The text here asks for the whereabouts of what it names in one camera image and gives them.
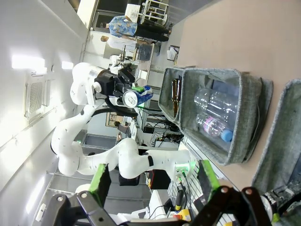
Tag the long brown glass bottle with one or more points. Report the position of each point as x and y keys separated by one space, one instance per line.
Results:
x=176 y=99

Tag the small grey fabric basket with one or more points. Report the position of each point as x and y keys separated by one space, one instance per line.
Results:
x=165 y=94

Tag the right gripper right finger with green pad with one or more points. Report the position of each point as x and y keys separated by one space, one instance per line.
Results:
x=209 y=181

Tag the large grey fabric basket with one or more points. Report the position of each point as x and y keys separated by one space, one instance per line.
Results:
x=279 y=146

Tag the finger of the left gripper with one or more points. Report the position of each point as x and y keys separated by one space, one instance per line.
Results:
x=127 y=74
x=138 y=89

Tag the yellow emergency stop box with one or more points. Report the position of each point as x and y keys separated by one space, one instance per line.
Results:
x=182 y=214

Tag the medium grey fabric basket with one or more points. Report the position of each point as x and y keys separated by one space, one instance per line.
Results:
x=188 y=101

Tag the white metal rack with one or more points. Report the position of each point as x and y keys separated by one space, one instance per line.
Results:
x=155 y=10

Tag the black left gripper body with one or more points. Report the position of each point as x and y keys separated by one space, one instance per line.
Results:
x=107 y=81

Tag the blue drink can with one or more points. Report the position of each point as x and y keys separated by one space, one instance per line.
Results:
x=138 y=97

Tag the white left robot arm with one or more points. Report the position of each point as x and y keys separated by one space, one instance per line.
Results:
x=70 y=139

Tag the clear plastic bottle without label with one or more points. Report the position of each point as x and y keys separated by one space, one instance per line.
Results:
x=218 y=100

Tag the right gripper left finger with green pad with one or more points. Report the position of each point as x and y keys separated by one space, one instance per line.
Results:
x=100 y=182

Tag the person in blue floral shirt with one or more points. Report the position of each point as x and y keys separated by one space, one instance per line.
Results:
x=127 y=26

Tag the ceiling air conditioner unit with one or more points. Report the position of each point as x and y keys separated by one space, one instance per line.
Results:
x=35 y=99

